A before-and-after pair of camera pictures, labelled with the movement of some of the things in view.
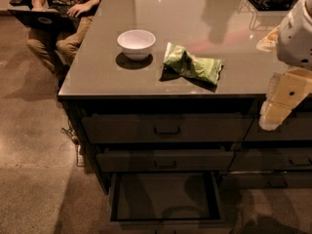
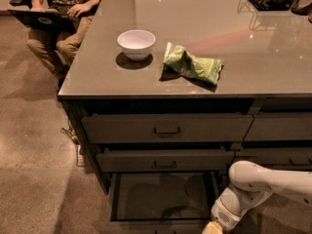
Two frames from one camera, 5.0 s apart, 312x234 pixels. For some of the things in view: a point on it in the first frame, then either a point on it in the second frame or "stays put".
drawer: [171, 160] stays put
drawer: [165, 203] stays put
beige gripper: [296, 39] → [224, 214]
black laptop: [47, 20] stays put
